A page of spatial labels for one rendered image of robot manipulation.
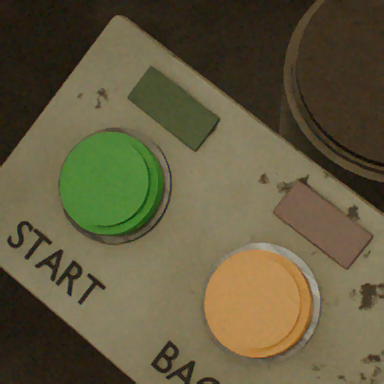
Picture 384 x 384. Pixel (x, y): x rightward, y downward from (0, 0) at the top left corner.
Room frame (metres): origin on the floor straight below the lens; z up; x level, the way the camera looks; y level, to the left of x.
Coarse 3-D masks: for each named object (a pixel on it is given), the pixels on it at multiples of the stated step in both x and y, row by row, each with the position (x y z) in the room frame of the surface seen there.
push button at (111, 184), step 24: (96, 144) 0.19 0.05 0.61; (120, 144) 0.19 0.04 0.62; (72, 168) 0.18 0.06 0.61; (96, 168) 0.18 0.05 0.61; (120, 168) 0.18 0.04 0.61; (144, 168) 0.18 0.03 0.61; (72, 192) 0.18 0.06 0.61; (96, 192) 0.17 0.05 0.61; (120, 192) 0.17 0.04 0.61; (144, 192) 0.17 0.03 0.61; (72, 216) 0.17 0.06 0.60; (96, 216) 0.17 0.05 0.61; (120, 216) 0.16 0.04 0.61; (144, 216) 0.16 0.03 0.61
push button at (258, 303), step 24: (240, 264) 0.14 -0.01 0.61; (264, 264) 0.14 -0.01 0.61; (288, 264) 0.14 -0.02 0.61; (216, 288) 0.13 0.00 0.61; (240, 288) 0.13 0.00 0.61; (264, 288) 0.13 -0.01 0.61; (288, 288) 0.13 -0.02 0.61; (216, 312) 0.12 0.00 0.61; (240, 312) 0.12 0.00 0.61; (264, 312) 0.12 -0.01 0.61; (288, 312) 0.12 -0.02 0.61; (216, 336) 0.12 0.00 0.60; (240, 336) 0.12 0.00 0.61; (264, 336) 0.11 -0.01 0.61; (288, 336) 0.11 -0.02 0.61
